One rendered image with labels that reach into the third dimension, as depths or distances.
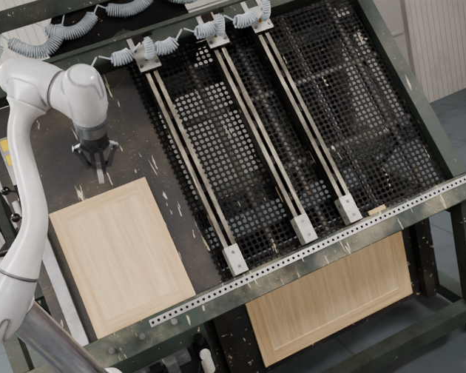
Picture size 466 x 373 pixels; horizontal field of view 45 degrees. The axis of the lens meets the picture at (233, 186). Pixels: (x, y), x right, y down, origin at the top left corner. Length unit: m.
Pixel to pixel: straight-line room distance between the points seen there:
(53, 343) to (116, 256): 0.79
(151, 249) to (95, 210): 0.30
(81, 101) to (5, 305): 0.53
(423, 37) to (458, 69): 0.66
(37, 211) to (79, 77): 0.35
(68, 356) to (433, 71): 5.81
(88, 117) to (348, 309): 1.96
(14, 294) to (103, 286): 1.00
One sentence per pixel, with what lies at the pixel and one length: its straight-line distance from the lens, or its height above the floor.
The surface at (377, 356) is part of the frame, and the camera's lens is 3.00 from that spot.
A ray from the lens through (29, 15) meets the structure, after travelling 3.09.
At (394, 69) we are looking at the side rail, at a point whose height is 1.42.
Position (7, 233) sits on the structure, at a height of 1.33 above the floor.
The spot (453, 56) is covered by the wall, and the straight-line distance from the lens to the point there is 7.12.
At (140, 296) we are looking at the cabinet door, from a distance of 2.44.
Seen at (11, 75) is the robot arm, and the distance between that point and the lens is 1.55.
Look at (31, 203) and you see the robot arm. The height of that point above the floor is 1.72.
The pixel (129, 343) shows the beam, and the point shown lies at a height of 0.85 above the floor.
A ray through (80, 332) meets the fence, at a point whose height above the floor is 0.95.
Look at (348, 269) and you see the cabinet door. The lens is 2.94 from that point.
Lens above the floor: 2.14
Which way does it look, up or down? 21 degrees down
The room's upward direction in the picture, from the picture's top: 17 degrees counter-clockwise
